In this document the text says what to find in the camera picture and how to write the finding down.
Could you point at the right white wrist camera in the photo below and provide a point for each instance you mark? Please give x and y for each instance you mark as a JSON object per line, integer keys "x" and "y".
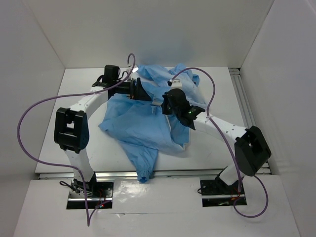
{"x": 175, "y": 84}

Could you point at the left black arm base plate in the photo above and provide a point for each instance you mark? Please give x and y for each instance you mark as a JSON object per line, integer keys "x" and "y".
{"x": 103, "y": 191}

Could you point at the light blue zip jacket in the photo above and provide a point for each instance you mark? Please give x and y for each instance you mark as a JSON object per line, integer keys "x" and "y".
{"x": 141, "y": 128}

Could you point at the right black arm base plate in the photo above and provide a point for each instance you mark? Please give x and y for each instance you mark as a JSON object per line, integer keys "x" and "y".
{"x": 212, "y": 188}

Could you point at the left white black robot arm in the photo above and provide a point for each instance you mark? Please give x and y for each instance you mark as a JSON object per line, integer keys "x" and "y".
{"x": 71, "y": 130}

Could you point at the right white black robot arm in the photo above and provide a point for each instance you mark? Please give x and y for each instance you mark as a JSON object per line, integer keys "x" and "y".
{"x": 228, "y": 133}

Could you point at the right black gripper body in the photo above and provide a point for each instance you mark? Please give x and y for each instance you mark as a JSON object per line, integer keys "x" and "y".
{"x": 176, "y": 112}

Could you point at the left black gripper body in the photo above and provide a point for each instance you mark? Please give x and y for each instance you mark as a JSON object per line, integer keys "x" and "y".
{"x": 125, "y": 88}

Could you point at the aluminium frame rail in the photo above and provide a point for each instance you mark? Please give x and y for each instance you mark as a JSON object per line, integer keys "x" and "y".
{"x": 170, "y": 173}
{"x": 243, "y": 98}

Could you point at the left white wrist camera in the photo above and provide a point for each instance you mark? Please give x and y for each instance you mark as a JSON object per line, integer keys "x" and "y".
{"x": 132, "y": 69}

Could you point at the right aluminium frame rail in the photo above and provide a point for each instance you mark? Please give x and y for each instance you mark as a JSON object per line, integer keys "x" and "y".
{"x": 243, "y": 98}

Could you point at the front aluminium frame rail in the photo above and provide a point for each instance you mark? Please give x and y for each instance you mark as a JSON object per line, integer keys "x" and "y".
{"x": 170, "y": 173}

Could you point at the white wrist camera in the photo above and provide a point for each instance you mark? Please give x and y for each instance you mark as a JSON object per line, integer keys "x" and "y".
{"x": 175, "y": 84}
{"x": 132, "y": 69}

